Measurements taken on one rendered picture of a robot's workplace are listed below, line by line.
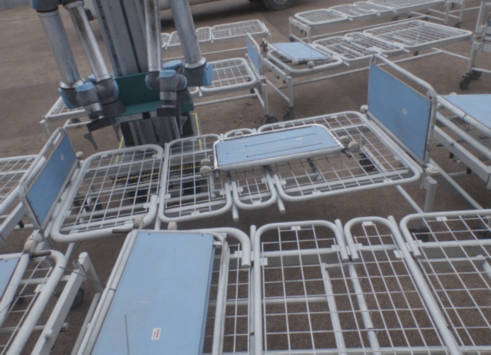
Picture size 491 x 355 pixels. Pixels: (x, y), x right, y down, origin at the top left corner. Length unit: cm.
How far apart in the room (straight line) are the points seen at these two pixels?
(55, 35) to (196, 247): 148
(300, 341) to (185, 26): 180
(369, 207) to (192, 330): 165
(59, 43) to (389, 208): 227
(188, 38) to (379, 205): 164
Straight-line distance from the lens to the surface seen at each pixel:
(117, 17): 277
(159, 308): 148
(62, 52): 253
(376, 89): 260
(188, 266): 159
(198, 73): 251
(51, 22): 248
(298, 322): 207
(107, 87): 237
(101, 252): 271
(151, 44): 234
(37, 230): 218
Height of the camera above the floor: 167
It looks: 30 degrees down
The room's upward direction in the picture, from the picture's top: 8 degrees counter-clockwise
